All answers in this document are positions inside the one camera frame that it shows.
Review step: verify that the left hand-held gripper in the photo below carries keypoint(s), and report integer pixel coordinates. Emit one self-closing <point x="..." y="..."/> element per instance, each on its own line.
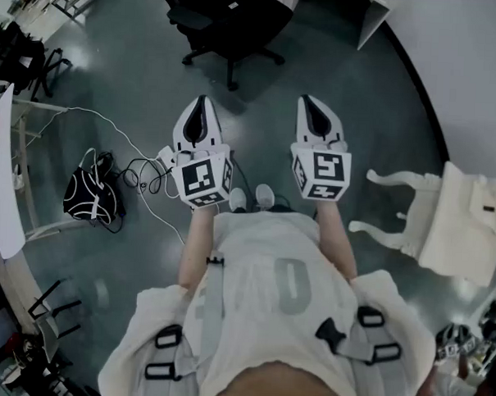
<point x="201" y="178"/>

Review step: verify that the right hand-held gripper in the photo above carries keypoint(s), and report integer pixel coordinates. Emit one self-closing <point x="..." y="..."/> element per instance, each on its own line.
<point x="321" y="173"/>

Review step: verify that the black armrest office chair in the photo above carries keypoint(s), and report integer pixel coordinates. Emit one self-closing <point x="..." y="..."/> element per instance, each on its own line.
<point x="189" y="18"/>

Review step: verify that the black backpack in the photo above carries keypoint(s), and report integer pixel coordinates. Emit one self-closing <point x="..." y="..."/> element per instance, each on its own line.
<point x="247" y="20"/>

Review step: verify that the person's right forearm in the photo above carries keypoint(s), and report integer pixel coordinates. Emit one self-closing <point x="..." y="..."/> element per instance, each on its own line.
<point x="336" y="242"/>

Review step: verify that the person's left forearm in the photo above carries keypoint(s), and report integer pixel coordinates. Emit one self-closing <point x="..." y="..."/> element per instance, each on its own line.
<point x="194" y="248"/>

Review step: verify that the white carved wooden chair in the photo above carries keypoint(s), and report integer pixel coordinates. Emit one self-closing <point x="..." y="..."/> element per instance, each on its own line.
<point x="456" y="227"/>

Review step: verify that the white power strip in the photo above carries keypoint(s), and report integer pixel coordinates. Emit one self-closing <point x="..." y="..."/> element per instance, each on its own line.
<point x="165" y="153"/>

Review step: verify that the person's left white shoe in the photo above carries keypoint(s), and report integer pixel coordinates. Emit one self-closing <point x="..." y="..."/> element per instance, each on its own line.
<point x="237" y="198"/>

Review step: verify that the person's white shoe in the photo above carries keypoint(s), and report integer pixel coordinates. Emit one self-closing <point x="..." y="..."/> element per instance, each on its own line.
<point x="237" y="198"/>
<point x="265" y="195"/>

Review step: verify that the person's right white shoe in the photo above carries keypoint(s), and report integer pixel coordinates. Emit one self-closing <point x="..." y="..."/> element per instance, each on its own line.
<point x="265" y="195"/>

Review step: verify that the black and white bag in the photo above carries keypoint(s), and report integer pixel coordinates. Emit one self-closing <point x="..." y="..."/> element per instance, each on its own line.
<point x="84" y="194"/>

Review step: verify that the person's white shirt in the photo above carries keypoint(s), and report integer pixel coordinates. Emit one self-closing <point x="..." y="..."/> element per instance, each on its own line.
<point x="262" y="251"/>

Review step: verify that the gray chest harness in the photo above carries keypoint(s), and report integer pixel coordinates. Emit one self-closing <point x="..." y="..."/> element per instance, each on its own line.
<point x="212" y="306"/>

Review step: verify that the white long desk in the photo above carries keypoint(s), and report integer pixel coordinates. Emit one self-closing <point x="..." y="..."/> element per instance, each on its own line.
<point x="42" y="18"/>

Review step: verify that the white table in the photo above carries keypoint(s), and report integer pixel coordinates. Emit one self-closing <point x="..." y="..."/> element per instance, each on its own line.
<point x="3" y="170"/>

